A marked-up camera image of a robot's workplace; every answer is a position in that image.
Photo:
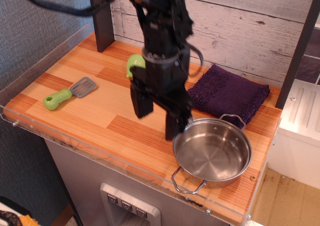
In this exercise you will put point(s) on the dark right vertical post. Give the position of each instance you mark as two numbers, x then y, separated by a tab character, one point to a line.
304	38

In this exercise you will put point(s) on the clear acrylic table guard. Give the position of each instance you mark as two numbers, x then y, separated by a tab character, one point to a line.
102	125

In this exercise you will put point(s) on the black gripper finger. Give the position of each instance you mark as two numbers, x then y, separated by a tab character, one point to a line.
175	123
142	103

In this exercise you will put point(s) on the green toy pear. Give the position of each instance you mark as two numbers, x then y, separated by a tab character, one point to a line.
134	60

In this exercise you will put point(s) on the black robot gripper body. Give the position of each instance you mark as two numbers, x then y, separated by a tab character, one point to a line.
164	82

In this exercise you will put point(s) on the green handled grey spatula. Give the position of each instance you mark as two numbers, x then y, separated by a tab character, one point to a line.
79	89

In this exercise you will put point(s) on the stainless steel pot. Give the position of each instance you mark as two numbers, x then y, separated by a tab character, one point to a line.
211	153

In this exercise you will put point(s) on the dark left vertical post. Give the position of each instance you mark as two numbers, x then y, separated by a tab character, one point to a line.
103	24

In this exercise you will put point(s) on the purple folded cloth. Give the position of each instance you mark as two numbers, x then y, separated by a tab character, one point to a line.
220	92

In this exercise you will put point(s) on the grey toy fridge cabinet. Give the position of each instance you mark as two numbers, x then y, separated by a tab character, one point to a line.
83	177

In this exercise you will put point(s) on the dark vertical post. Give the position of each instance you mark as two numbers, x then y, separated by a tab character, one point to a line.
103	24
304	38

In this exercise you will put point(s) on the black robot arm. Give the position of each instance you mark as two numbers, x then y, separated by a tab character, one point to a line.
165	25

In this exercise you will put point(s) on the orange yellow object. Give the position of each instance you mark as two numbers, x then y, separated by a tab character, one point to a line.
26	220

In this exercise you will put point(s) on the white side cabinet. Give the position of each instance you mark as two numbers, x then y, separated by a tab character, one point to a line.
295	150

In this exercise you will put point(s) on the silver dispenser button panel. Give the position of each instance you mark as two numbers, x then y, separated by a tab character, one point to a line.
124	209

